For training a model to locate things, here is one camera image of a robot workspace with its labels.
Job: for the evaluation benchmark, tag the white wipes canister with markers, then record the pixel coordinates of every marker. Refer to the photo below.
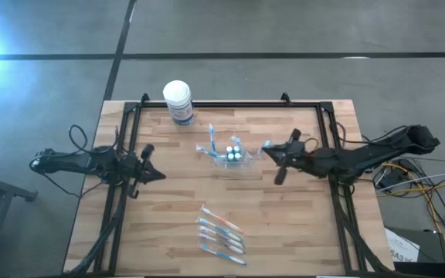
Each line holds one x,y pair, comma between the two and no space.
177,96

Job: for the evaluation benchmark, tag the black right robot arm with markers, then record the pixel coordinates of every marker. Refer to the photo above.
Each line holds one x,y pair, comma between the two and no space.
361,160

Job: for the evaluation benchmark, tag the white paper sheet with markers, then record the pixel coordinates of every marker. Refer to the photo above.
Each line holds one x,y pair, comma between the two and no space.
400,247

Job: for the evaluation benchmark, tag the blue white toothbrush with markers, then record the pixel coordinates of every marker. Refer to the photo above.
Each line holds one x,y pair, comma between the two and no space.
222,255
211,137
206,150
265,145
236,141
220,231

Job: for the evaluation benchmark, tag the dark power brick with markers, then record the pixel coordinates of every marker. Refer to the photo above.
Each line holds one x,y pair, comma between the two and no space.
390,178

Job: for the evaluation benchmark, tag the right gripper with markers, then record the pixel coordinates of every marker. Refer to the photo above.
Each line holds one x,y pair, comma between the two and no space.
291,156

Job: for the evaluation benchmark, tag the black floor tape strip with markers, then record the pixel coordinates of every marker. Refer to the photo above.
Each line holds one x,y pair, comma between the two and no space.
245,55
123,38

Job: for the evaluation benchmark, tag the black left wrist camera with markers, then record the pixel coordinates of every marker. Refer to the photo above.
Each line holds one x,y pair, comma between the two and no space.
131,166

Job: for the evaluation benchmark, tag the orange white toothbrush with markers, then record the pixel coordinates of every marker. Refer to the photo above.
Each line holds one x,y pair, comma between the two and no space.
222,220

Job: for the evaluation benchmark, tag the dark storage box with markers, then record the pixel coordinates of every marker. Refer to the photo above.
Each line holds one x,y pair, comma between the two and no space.
433,243

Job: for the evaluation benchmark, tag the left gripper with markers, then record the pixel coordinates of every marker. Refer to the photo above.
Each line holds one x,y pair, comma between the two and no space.
139,181

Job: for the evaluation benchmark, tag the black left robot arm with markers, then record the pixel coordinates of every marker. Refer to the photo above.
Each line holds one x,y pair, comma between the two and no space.
75,161

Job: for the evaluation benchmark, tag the purple white wrapped toothbrush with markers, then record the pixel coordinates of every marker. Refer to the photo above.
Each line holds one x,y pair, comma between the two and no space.
222,245
222,238

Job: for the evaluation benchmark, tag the clear acrylic organizer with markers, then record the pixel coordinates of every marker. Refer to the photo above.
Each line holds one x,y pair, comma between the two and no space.
251,161

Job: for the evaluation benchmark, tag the black aluminium table frame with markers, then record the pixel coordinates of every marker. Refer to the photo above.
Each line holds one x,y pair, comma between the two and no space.
226,104

